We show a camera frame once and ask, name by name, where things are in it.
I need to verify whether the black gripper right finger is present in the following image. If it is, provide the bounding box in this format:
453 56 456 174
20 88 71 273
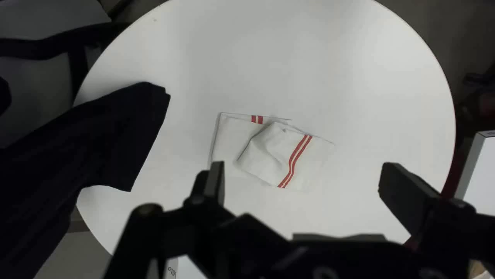
378 161 446 243

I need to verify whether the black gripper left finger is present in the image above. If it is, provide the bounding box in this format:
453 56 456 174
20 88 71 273
189 160 229 208

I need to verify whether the black cloth garment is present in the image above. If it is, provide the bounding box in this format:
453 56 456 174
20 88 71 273
0 81 172 279

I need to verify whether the grey office chair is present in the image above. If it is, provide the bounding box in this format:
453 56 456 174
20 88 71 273
0 0 130 152

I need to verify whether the white towel with red stripes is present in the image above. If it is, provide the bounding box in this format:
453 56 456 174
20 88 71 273
209 110 336 191

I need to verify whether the white office desk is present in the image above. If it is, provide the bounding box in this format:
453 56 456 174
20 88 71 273
453 129 495 203

